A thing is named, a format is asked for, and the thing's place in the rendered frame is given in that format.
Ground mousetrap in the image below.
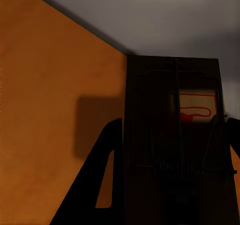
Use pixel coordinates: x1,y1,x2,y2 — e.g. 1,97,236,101
123,54,240,225

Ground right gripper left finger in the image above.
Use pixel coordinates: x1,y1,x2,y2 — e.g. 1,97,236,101
49,118,126,225

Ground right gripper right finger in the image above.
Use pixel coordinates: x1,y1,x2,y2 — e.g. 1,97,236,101
226,118,240,158

